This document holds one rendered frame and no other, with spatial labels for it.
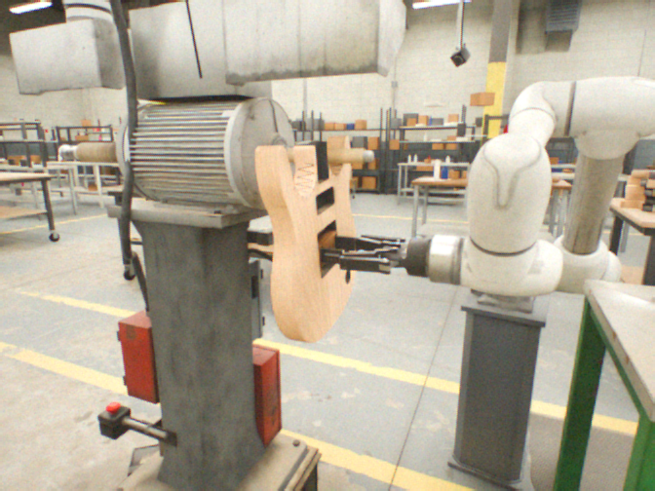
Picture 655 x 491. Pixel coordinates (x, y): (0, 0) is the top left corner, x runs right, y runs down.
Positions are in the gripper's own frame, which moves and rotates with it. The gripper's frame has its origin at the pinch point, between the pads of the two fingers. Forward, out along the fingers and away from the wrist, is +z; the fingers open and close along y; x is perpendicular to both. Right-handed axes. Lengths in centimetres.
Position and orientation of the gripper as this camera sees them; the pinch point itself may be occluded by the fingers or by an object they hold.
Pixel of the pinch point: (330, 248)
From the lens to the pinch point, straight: 83.5
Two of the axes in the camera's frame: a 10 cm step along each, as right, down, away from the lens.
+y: 4.0, -3.6, 8.5
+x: -0.7, -9.3, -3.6
